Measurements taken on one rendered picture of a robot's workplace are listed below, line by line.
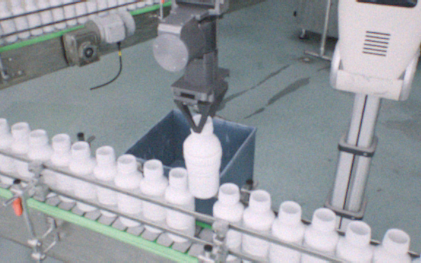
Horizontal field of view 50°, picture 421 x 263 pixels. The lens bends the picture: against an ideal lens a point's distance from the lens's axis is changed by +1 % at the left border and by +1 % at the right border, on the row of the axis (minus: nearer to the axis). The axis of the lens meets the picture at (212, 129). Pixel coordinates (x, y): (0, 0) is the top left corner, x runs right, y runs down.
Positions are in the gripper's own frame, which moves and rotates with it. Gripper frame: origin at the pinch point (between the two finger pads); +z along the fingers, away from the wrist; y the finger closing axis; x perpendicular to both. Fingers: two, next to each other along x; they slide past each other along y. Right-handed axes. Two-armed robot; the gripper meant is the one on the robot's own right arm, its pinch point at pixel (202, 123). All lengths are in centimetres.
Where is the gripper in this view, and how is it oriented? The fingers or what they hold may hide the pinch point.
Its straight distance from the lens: 80.1
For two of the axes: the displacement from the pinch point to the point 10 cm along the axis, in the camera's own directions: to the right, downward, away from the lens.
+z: 0.0, 8.5, 5.3
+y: -4.2, 4.8, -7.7
